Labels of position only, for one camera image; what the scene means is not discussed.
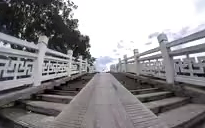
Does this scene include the white stone bridge railing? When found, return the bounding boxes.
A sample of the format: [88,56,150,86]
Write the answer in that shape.
[0,28,96,95]
[109,25,205,90]

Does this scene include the grey stone steps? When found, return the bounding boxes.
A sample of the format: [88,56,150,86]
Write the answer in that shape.
[111,72,205,128]
[0,72,96,128]

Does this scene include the group of leafy trees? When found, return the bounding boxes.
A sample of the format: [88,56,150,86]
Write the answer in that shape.
[0,0,96,65]

